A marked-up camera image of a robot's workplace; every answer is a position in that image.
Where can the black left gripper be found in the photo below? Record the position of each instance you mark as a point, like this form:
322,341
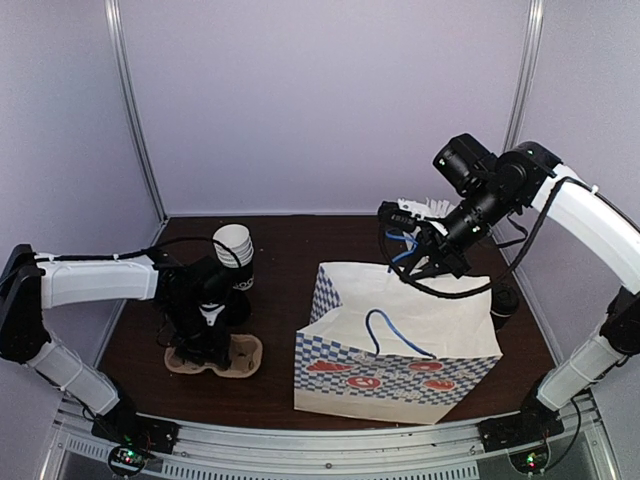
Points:
212,348

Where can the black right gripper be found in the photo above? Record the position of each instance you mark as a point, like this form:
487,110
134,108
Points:
446,257

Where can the brown cardboard cup carrier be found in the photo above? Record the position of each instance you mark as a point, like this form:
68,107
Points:
245,353

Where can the stack of paper cups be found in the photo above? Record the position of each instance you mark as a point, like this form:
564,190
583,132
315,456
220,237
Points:
234,248

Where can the blue checkered paper bag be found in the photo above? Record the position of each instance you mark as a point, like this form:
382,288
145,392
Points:
378,349

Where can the black and white paper cup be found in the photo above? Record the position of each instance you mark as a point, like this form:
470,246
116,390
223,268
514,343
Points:
499,320

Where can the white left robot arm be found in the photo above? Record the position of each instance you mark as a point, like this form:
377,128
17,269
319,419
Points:
192,297

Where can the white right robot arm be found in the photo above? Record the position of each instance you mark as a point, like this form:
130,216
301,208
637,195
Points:
530,176

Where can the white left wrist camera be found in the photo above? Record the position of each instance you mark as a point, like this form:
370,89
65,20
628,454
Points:
211,312

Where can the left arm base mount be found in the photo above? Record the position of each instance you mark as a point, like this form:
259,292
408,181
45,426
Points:
124,425

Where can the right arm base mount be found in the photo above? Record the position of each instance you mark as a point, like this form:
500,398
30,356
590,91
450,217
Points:
534,422

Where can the aluminium front rail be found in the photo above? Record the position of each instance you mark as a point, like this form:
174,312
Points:
446,451

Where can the right aluminium corner post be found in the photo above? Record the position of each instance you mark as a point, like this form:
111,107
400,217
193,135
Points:
526,72

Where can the aluminium corner post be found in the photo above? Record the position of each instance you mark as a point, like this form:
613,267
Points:
526,72
133,118

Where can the left aluminium corner post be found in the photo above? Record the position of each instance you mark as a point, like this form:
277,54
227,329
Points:
133,118

